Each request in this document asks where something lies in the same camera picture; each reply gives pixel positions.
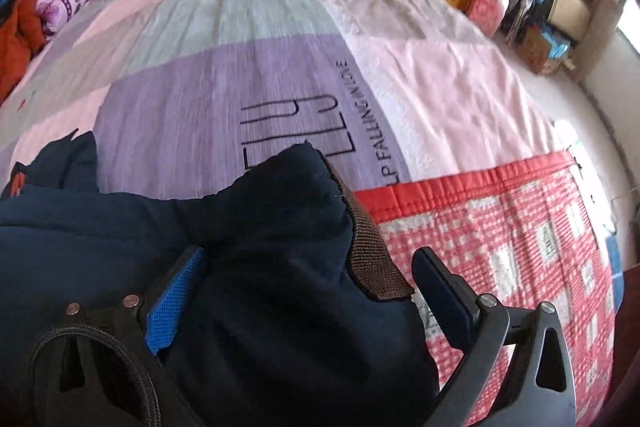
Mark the small printed cardboard box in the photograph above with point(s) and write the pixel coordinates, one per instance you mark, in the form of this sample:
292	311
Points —
537	49

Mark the red plastic bag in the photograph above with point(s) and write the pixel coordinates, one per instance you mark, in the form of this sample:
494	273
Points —
487	9

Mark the blue floor mat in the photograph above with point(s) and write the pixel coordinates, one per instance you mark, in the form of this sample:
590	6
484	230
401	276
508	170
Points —
615	259

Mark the dark navy jacket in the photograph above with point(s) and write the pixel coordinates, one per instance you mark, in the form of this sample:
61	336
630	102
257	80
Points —
270	257

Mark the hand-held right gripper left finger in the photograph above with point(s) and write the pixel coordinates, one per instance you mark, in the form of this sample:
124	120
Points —
172	302

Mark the pastel checked bed sheet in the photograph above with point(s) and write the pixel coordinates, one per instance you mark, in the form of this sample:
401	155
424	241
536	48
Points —
250	57

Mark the orange-red quilt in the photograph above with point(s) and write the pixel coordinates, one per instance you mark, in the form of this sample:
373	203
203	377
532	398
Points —
22	32

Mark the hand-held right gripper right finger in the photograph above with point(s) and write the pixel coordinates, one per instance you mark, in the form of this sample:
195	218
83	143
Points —
440	284

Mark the window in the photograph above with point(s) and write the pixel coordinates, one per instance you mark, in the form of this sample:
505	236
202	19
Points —
631	24

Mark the red checked quilted mat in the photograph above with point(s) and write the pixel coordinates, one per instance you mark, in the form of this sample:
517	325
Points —
510	247

